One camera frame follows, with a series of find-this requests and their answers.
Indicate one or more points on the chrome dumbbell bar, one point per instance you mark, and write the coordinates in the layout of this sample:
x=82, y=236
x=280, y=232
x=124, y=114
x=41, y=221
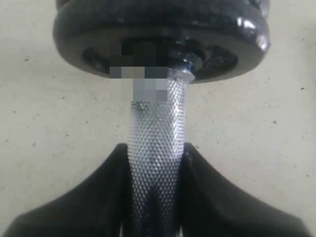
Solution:
x=156, y=144

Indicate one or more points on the black far-end weight plate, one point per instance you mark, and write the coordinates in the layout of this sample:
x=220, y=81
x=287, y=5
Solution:
x=212, y=39

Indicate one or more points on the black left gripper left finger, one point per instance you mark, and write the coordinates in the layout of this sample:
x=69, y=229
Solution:
x=96, y=207

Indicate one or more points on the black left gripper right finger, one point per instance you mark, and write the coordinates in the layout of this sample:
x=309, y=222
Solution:
x=212, y=206

